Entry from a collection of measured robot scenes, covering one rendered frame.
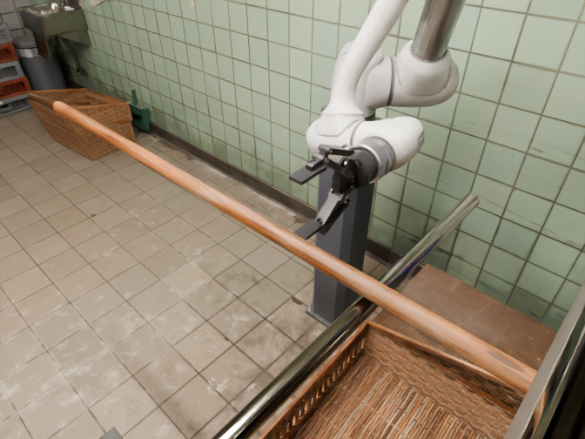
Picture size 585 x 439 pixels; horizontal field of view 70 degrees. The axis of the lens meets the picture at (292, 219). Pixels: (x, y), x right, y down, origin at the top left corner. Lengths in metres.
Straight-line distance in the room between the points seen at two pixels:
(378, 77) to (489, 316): 0.83
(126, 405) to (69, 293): 0.77
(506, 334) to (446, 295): 0.21
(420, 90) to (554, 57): 0.50
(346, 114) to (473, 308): 0.80
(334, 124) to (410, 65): 0.42
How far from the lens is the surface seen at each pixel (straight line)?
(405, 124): 0.98
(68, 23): 4.22
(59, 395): 2.12
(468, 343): 0.58
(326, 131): 1.03
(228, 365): 1.98
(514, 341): 1.47
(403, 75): 1.39
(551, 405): 0.26
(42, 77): 4.88
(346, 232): 1.64
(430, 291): 1.51
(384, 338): 1.18
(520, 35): 1.73
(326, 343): 0.58
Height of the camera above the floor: 1.64
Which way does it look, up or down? 38 degrees down
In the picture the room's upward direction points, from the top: straight up
